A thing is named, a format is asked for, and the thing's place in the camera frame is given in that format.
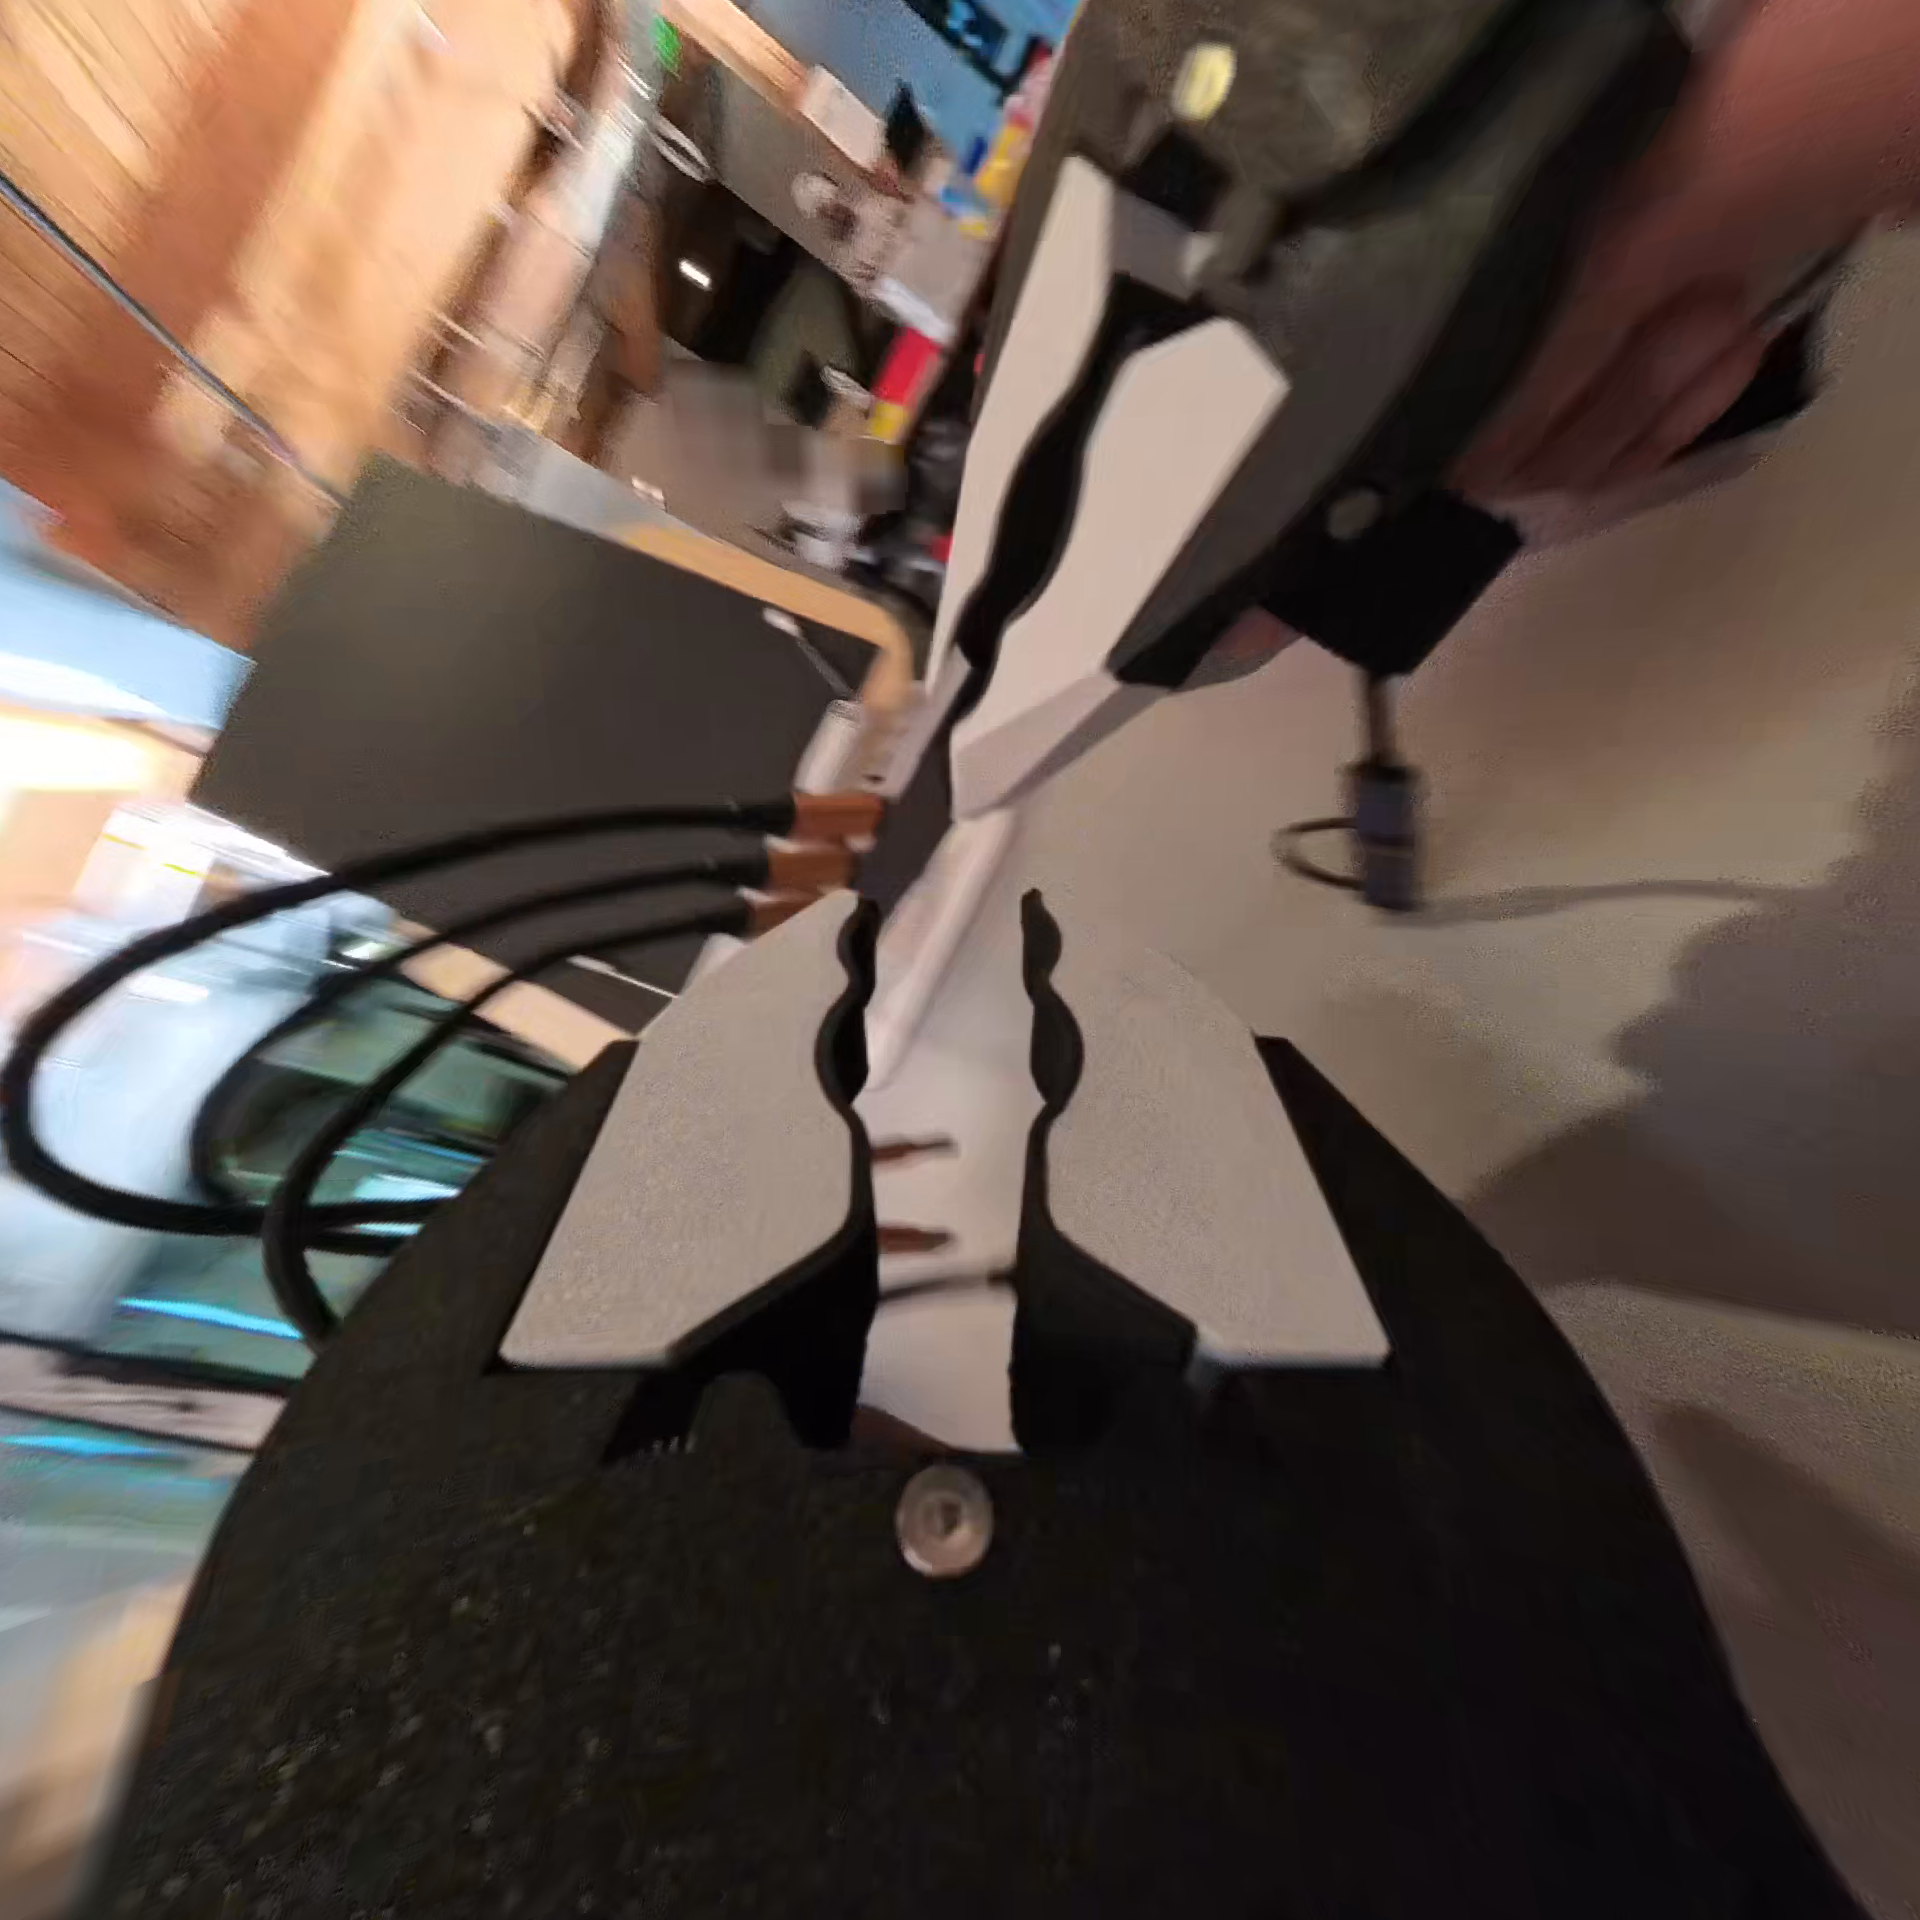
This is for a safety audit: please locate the person's right hand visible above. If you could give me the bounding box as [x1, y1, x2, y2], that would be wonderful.
[1446, 0, 1920, 511]

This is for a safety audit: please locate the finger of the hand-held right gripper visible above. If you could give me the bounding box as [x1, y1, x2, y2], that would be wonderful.
[950, 316, 1291, 818]
[921, 157, 1142, 707]

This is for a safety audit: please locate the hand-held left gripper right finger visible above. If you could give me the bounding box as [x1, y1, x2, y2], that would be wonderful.
[1007, 887, 1390, 1454]

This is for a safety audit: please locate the grey USB hub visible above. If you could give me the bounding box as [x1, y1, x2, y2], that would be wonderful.
[862, 661, 1426, 917]

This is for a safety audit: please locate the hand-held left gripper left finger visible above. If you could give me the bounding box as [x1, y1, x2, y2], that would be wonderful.
[499, 891, 885, 1449]

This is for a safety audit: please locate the grey desk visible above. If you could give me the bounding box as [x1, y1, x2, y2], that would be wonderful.
[862, 223, 1920, 1920]

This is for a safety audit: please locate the white bar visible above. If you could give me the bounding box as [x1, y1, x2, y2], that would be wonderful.
[790, 697, 932, 797]

